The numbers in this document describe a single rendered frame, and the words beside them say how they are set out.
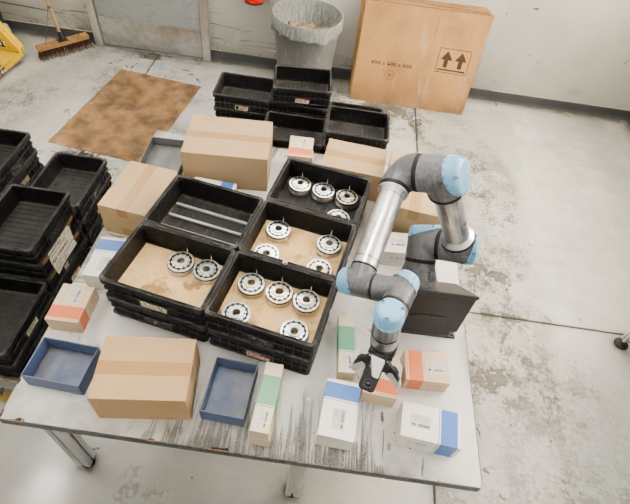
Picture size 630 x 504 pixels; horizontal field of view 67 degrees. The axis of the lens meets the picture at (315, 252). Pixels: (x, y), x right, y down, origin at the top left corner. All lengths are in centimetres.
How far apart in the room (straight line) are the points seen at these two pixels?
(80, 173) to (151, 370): 171
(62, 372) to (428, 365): 130
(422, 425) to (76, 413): 115
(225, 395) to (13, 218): 153
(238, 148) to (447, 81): 258
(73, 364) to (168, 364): 40
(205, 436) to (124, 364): 36
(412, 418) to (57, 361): 125
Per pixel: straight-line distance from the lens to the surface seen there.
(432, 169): 142
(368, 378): 132
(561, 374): 306
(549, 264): 354
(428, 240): 178
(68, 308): 198
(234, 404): 175
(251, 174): 232
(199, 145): 234
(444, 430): 173
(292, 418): 174
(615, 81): 517
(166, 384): 163
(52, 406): 188
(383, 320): 117
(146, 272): 193
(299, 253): 195
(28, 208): 282
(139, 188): 221
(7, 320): 269
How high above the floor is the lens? 232
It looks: 50 degrees down
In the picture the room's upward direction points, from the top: 8 degrees clockwise
